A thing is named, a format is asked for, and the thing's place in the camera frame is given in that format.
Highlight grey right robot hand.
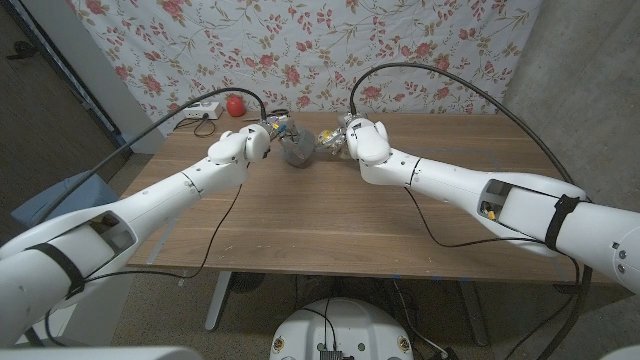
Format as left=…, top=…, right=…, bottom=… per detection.
left=314, top=112, right=361, bottom=159

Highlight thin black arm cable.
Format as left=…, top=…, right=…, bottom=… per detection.
left=44, top=183, right=245, bottom=347
left=403, top=186, right=581, bottom=360

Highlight white charger power strip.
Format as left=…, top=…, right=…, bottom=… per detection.
left=182, top=101, right=224, bottom=121

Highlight black charging cable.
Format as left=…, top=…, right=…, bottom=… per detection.
left=173, top=115, right=218, bottom=139

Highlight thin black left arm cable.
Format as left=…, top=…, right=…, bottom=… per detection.
left=44, top=183, right=245, bottom=347

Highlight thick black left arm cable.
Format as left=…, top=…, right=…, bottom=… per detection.
left=32, top=87, right=269, bottom=226

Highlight white robot torso base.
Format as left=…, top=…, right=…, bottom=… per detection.
left=269, top=297, right=415, bottom=360

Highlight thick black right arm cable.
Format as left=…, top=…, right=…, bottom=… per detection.
left=348, top=61, right=595, bottom=360

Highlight black door handle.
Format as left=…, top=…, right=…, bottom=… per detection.
left=7, top=40, right=39, bottom=61

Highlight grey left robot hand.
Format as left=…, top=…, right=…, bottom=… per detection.
left=267, top=114, right=301, bottom=146

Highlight white table leg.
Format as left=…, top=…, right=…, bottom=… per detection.
left=204, top=271, right=234, bottom=330

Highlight orange and black scissors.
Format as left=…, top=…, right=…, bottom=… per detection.
left=242, top=109, right=290, bottom=123

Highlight floral backdrop cloth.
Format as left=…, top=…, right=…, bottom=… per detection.
left=67, top=0, right=544, bottom=137

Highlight grey duct tape roll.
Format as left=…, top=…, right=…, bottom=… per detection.
left=278, top=124, right=317, bottom=169

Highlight white robot chest rim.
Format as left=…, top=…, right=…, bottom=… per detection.
left=0, top=345, right=204, bottom=360

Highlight dark round floor fan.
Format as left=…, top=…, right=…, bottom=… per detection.
left=229, top=272, right=266, bottom=294

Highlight bottle package with yellow label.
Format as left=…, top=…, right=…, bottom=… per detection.
left=317, top=128, right=346, bottom=151

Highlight grey table leg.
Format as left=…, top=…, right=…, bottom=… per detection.
left=457, top=279, right=490, bottom=347

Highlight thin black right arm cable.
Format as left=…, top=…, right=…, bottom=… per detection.
left=403, top=186, right=581, bottom=360

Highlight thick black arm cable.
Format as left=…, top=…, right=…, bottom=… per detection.
left=32, top=87, right=269, bottom=226
left=348, top=61, right=595, bottom=360

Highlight blue-grey storage box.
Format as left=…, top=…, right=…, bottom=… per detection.
left=10, top=172, right=119, bottom=229

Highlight red ball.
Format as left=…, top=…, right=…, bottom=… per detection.
left=225, top=95, right=247, bottom=119

